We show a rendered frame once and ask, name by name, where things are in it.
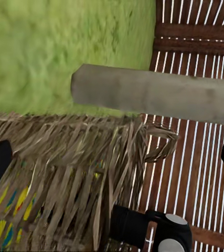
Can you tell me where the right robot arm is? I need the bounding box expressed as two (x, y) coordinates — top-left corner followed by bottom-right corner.
(40, 204), (192, 252)

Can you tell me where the wicker basket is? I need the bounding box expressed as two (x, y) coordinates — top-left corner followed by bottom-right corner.
(0, 111), (180, 252)

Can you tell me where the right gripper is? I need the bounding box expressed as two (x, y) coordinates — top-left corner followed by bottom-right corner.
(40, 204), (130, 242)

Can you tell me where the easter egg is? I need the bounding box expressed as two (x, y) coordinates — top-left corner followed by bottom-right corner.
(0, 184), (36, 248)

